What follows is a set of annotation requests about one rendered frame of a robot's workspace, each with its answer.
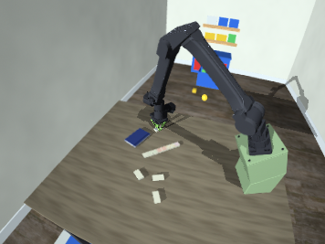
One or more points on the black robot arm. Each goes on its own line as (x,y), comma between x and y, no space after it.
(247,118)

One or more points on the blue flat rectangular pad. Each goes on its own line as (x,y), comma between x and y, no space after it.
(137,137)

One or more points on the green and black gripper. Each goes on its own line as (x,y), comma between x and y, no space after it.
(158,119)

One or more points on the white domino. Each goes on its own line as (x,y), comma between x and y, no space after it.
(157,151)
(166,148)
(156,197)
(147,154)
(173,145)
(138,174)
(157,177)

